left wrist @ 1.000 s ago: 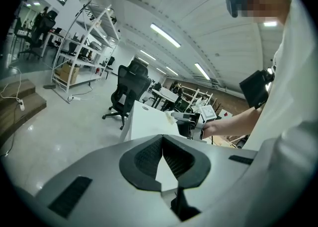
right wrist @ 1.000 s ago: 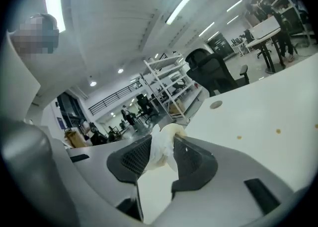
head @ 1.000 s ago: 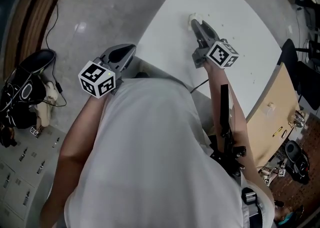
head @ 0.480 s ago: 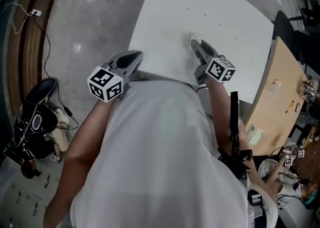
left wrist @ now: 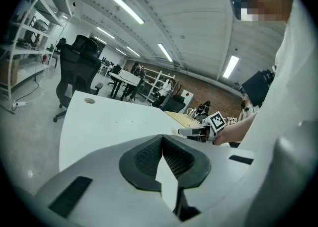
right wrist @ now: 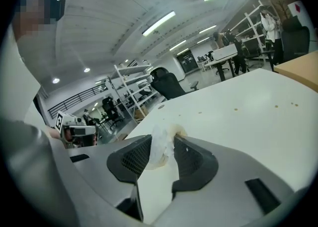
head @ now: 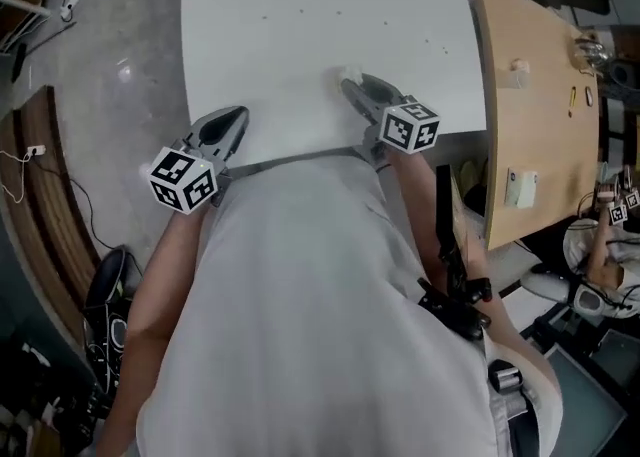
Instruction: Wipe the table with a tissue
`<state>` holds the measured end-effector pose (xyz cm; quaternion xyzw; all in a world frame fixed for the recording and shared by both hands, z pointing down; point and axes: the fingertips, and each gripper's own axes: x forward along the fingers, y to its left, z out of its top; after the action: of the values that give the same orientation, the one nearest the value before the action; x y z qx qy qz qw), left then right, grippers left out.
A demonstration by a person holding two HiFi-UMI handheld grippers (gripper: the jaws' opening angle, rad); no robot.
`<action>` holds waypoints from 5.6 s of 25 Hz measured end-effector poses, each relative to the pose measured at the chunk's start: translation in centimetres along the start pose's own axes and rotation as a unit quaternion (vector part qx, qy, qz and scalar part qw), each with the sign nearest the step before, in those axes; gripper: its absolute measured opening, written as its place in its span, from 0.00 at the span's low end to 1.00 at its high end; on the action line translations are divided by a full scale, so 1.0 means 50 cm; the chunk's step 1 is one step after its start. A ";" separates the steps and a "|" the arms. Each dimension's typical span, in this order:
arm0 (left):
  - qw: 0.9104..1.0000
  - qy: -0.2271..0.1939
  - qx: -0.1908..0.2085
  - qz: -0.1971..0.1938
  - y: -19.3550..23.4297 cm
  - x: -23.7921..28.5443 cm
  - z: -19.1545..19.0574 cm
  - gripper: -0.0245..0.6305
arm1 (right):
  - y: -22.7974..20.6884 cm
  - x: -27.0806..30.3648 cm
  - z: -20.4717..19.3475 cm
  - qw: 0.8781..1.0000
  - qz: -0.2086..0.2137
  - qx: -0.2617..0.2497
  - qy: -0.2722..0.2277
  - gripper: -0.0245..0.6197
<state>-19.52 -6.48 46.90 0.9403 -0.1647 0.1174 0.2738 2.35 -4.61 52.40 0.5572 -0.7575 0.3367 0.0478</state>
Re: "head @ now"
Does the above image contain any brown wooden bench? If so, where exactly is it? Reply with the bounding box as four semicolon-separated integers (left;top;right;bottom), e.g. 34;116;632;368
0;85;101;341

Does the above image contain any person's white shirt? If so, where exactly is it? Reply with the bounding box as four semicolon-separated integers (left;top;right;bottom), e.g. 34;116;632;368
134;149;546;457

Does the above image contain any black backpack rig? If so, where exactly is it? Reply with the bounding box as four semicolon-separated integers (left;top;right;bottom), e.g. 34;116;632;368
82;244;146;386

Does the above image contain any small black monitor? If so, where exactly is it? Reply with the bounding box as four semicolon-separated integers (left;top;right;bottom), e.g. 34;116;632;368
433;163;471;266

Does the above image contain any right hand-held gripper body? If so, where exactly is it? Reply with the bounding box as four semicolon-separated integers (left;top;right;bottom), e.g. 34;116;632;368
341;72;442;169

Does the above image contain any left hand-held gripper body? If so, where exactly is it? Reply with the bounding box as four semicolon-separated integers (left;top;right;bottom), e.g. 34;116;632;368
148;104;251;216

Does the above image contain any grey white chair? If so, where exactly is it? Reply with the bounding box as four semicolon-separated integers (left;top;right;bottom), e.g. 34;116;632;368
522;264;609;319

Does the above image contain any person's right forearm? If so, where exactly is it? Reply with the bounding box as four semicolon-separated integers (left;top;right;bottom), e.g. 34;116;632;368
387;147;564;446

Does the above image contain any white cloth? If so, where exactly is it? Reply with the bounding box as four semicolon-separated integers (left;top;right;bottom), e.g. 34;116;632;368
327;63;365;91

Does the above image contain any white box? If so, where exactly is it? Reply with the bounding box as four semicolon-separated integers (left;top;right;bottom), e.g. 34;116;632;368
503;168;540;210

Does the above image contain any beige wooden table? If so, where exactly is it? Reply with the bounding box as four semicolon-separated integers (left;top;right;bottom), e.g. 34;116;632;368
472;0;601;251

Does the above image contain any white power strip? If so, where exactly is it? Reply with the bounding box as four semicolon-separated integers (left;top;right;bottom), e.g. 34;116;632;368
59;0;89;21

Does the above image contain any white table top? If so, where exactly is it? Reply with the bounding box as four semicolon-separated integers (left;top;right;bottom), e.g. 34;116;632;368
179;0;489;169

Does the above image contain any black chest-mounted device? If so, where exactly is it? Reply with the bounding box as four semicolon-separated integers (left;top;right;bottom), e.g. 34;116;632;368
417;254;494;341

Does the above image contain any person's left forearm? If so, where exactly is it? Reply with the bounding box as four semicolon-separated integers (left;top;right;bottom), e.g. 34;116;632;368
99;204;221;457

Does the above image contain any grey harness buckle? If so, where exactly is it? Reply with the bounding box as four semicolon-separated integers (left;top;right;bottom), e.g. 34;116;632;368
487;359;525;394

